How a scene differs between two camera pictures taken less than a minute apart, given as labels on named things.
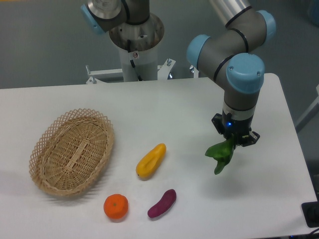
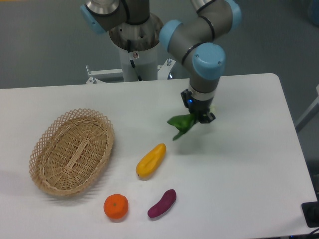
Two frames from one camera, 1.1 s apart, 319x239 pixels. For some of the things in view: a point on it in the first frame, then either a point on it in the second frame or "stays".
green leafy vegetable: (222, 152) to (182, 123)
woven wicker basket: (71, 153) stays
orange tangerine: (116, 206) stays
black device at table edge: (311, 212) stays
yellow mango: (151, 161) stays
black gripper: (238, 122) to (200, 108)
